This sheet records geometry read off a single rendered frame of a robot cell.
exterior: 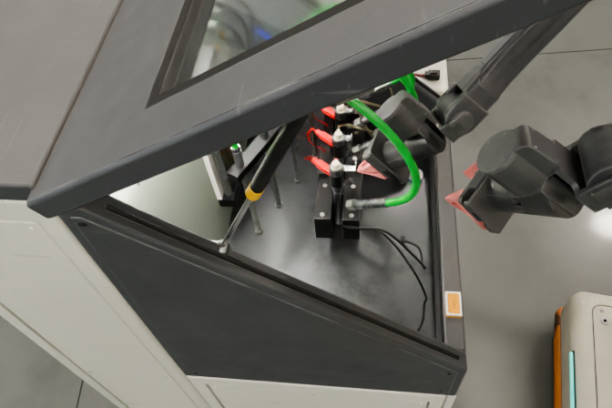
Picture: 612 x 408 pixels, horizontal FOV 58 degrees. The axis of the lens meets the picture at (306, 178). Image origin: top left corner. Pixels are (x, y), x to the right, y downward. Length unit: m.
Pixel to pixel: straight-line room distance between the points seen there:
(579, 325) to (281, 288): 1.30
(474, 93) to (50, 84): 0.65
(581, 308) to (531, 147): 1.41
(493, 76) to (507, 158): 0.36
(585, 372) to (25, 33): 1.69
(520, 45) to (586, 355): 1.19
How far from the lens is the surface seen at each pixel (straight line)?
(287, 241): 1.37
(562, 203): 0.70
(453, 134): 0.98
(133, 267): 0.85
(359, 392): 1.28
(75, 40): 0.90
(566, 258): 2.42
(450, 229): 1.25
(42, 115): 0.80
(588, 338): 1.97
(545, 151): 0.66
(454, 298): 1.16
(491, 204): 0.77
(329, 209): 1.23
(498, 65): 0.98
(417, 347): 1.03
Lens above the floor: 2.00
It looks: 53 degrees down
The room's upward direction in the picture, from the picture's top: 8 degrees counter-clockwise
